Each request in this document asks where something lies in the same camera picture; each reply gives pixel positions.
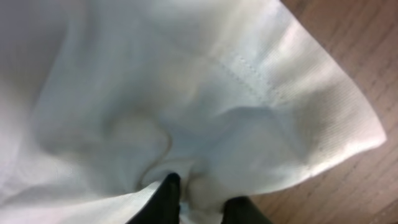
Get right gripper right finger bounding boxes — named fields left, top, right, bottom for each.
left=221, top=197, right=272, bottom=224

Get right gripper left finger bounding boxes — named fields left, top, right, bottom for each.
left=127, top=173, right=180, bottom=224

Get white t-shirt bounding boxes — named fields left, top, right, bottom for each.
left=1, top=0, right=386, bottom=223

